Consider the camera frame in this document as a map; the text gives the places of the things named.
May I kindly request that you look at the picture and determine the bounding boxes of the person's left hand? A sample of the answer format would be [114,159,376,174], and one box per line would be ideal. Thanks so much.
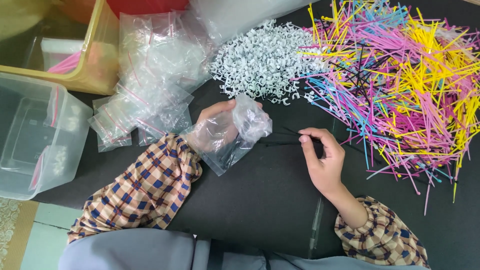
[184,99,264,151]

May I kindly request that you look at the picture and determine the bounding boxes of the person's right hand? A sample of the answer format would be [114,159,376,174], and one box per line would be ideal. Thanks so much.
[298,127,347,196]

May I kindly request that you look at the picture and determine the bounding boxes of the clear zip bag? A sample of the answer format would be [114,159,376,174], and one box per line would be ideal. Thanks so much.
[180,93,273,177]

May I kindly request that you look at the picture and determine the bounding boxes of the bundle of black cable ties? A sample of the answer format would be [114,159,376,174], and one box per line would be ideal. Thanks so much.
[258,127,324,148]

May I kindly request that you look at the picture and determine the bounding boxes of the pile of clear zip bags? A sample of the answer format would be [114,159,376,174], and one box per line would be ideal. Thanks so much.
[87,10,216,153]

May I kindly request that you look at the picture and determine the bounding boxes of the large clear plastic sheet bag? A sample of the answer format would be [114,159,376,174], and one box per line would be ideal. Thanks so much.
[187,0,321,46]

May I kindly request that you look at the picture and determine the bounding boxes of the black foam mat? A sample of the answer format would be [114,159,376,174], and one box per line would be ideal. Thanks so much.
[32,0,480,270]

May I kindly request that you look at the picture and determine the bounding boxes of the red plastic container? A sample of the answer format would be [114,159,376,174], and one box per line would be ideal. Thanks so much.
[106,0,191,19]

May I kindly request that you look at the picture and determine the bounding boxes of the yellow plastic bin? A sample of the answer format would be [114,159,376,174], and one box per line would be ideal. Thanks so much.
[0,0,121,96]

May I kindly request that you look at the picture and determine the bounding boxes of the person's grey trousers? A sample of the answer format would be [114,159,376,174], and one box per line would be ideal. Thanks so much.
[58,228,430,270]

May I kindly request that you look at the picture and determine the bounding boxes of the clear plastic storage box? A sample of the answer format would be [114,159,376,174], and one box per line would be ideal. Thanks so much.
[0,72,94,201]

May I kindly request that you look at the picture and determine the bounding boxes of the beige patterned rug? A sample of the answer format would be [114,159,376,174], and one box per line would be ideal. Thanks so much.
[0,197,40,270]

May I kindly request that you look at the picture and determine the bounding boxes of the pile of white cable clips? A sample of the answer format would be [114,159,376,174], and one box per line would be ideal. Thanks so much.
[208,19,325,107]

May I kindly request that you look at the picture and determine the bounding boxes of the packet of pink cable ties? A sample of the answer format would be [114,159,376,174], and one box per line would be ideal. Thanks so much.
[40,37,85,74]

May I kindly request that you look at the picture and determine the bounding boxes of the pile of colourful cable ties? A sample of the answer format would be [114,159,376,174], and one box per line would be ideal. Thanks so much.
[290,0,480,216]

